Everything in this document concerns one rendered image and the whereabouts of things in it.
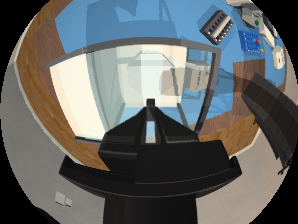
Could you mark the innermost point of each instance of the blue tube rack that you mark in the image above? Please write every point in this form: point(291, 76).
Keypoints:
point(245, 42)

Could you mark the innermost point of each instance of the blue flat mat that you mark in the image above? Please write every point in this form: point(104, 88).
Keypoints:
point(86, 22)

